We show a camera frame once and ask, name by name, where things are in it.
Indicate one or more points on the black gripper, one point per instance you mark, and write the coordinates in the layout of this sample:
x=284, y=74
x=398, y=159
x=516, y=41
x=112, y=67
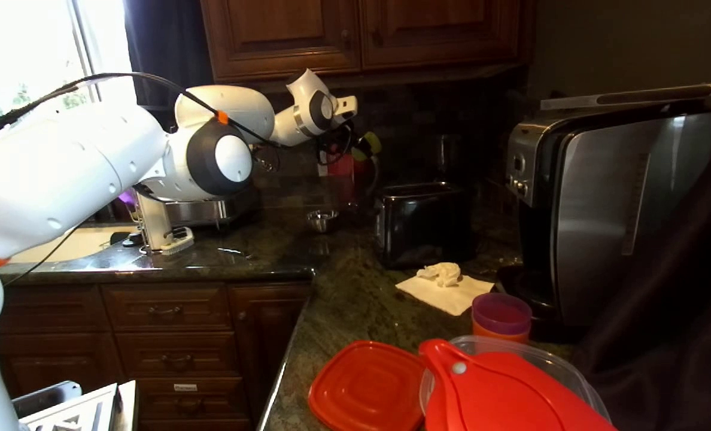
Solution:
x=334, y=140

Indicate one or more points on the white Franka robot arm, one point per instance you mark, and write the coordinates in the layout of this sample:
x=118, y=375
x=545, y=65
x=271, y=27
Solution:
x=67, y=168

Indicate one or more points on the small metal cup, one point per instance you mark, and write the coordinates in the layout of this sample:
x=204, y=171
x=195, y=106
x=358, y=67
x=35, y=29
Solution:
x=322, y=221

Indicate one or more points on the black and chrome toaster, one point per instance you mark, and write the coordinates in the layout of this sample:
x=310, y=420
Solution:
x=422, y=223

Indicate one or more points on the orange cup with purple lid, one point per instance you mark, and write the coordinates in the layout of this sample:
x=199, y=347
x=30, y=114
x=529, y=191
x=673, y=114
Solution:
x=502, y=314

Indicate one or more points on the stainless toaster oven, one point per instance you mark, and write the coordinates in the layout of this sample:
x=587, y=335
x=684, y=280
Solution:
x=608, y=207

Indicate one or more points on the red mug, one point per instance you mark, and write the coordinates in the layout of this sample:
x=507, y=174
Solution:
x=346, y=188

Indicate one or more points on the wooden upper cabinet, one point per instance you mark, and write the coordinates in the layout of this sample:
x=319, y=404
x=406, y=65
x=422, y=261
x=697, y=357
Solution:
x=370, y=33

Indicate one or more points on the white paper napkin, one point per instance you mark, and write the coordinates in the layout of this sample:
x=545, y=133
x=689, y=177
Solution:
x=446, y=289

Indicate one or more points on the dark curtain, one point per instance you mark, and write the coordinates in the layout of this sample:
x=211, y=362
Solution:
x=167, y=48

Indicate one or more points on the red square container lid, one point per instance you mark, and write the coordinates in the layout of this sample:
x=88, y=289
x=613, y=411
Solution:
x=368, y=386

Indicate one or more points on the clear container with red lid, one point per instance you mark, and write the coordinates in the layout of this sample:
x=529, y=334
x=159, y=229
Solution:
x=507, y=395

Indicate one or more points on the wooden drawer cabinet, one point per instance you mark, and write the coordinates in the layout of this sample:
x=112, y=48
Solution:
x=130, y=344

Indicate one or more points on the bright kitchen window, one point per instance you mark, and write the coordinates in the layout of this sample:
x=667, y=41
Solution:
x=28, y=48

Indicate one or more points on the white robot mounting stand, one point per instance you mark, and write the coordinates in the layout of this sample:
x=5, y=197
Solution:
x=82, y=408

